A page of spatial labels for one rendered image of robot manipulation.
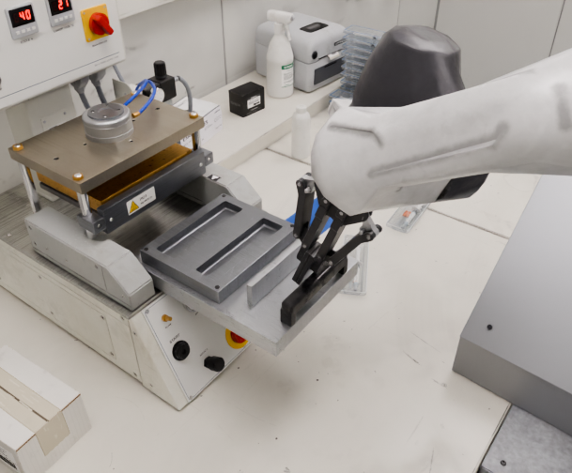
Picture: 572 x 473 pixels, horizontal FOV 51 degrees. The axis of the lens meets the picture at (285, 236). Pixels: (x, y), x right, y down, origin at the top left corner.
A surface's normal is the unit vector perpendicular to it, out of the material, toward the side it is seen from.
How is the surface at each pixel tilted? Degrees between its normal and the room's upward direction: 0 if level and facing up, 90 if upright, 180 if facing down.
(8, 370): 2
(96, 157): 0
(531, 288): 44
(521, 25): 90
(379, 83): 84
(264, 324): 0
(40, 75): 90
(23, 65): 90
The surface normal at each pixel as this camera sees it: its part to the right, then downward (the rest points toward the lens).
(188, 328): 0.73, 0.00
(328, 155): -0.74, 0.01
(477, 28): -0.59, 0.50
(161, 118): 0.00, -0.79
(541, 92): -0.15, -0.21
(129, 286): 0.52, -0.36
